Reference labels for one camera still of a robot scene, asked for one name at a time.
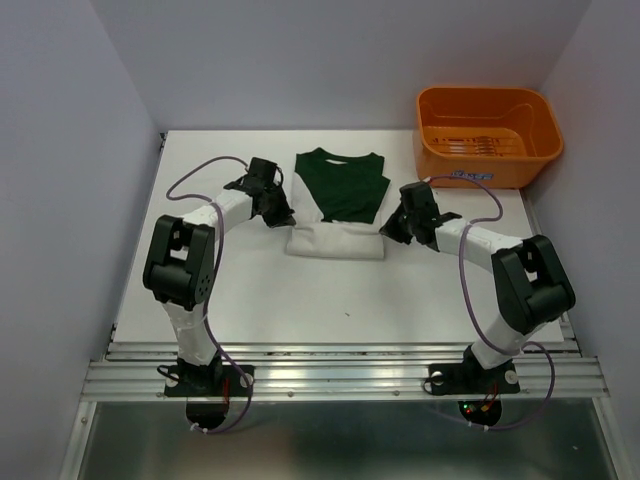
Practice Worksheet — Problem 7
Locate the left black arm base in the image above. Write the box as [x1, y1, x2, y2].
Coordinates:
[156, 353, 255, 399]

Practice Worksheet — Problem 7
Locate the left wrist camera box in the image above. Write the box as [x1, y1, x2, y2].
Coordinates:
[247, 157, 284, 186]

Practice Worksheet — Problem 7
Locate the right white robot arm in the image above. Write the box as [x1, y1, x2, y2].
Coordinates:
[380, 204, 576, 390]

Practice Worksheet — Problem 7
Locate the white and green t-shirt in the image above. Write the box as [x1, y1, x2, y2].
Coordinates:
[286, 147, 390, 260]

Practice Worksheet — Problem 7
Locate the aluminium mounting rail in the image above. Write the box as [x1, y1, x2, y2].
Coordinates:
[81, 342, 609, 402]

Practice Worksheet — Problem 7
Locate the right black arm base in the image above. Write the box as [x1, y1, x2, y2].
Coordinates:
[422, 347, 520, 396]

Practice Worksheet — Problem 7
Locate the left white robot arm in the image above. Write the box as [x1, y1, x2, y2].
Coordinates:
[142, 169, 295, 394]

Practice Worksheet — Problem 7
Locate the orange plastic basket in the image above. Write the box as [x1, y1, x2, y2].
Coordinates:
[413, 86, 564, 189]

